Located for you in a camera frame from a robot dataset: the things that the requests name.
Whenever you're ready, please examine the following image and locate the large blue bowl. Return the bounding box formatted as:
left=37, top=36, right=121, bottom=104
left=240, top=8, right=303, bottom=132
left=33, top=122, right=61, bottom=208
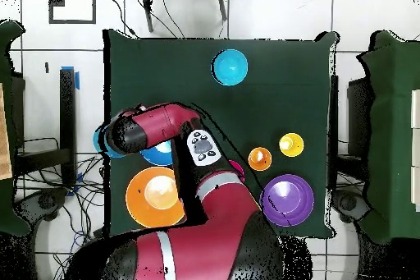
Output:
left=139, top=140, right=174, bottom=167

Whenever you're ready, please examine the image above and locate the small ribbed teal bowl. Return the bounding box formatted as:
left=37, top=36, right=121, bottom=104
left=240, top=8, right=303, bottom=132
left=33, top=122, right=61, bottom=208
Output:
left=210, top=48, right=249, bottom=87

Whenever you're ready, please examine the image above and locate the shallow blue bowl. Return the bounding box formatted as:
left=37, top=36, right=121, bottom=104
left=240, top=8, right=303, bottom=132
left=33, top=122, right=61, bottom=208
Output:
left=92, top=125, right=125, bottom=158

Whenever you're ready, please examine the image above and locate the white boxes stack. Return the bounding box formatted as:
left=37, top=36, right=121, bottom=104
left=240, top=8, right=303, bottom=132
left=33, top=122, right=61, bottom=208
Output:
left=410, top=89, right=420, bottom=213

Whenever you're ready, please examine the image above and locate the pink red bowl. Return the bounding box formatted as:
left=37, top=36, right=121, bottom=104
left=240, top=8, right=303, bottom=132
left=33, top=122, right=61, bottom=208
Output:
left=228, top=159, right=246, bottom=183

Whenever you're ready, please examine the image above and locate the orange cup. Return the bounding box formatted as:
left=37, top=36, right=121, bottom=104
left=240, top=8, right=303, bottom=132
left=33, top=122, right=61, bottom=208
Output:
left=247, top=146, right=273, bottom=172

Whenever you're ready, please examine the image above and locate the dark green tablecloth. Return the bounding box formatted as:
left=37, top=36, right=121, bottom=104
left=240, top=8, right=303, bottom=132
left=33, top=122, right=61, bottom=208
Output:
left=103, top=29, right=337, bottom=238

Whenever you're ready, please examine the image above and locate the yellow cup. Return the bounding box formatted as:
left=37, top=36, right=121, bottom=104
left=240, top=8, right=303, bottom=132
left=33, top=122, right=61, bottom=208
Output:
left=278, top=132, right=305, bottom=158

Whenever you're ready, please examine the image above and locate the large yellow bowl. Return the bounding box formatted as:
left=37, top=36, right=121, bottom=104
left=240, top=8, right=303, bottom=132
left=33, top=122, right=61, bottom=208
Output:
left=125, top=166, right=185, bottom=229

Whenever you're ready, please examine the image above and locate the purple bowl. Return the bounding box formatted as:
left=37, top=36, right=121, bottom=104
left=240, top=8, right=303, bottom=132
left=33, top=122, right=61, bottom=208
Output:
left=259, top=173, right=315, bottom=227

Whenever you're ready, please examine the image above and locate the black stand bar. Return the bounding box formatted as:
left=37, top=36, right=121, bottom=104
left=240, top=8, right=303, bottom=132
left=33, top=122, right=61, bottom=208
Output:
left=16, top=67, right=77, bottom=189

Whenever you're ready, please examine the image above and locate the black equipment stand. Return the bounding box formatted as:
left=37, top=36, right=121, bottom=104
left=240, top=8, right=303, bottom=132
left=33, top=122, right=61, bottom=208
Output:
left=346, top=77, right=373, bottom=160

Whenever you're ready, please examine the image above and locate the dark grey chair with knob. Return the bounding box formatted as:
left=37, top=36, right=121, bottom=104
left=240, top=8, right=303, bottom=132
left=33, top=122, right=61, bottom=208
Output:
left=12, top=186, right=70, bottom=227

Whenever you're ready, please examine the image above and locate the green cloth side table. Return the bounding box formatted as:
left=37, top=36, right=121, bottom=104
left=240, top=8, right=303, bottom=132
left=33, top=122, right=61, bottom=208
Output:
left=357, top=29, right=420, bottom=245
left=0, top=20, right=29, bottom=237

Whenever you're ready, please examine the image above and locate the tan brown sheet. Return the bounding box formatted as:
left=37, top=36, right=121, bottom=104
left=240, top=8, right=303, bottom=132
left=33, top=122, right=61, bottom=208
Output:
left=0, top=82, right=13, bottom=181

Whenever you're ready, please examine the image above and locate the tangle of black cables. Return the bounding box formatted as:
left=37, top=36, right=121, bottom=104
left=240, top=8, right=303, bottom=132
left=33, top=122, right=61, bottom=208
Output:
left=16, top=136, right=109, bottom=280

